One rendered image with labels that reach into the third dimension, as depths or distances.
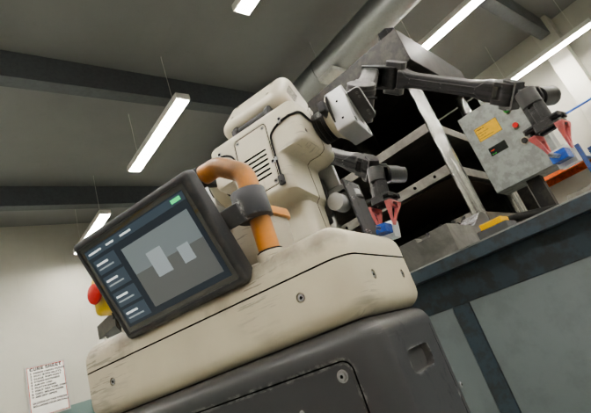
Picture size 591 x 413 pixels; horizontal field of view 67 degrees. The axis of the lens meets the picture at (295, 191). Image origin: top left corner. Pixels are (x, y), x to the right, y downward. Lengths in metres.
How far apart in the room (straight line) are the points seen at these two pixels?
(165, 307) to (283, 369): 0.21
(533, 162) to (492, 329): 1.04
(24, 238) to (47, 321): 1.46
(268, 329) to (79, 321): 7.92
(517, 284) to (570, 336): 0.16
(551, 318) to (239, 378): 0.83
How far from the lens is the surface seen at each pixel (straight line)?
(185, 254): 0.66
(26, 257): 8.70
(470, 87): 1.49
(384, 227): 1.40
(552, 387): 1.31
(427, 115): 2.25
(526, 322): 1.29
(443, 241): 1.35
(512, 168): 2.21
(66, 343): 8.37
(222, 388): 0.68
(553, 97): 1.48
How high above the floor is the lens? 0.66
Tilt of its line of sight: 21 degrees up
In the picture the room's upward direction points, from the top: 20 degrees counter-clockwise
